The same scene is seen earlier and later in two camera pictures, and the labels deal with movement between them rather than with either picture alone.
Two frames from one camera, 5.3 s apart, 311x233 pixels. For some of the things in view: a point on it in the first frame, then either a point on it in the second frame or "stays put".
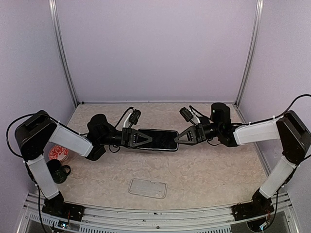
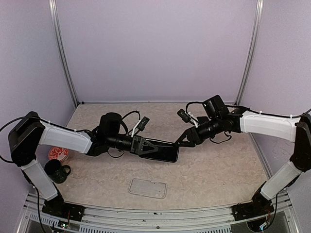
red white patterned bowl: (58, 152) stays put
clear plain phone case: (147, 188) stays put
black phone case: (162, 140) to (166, 151)
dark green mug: (57, 172) stays put
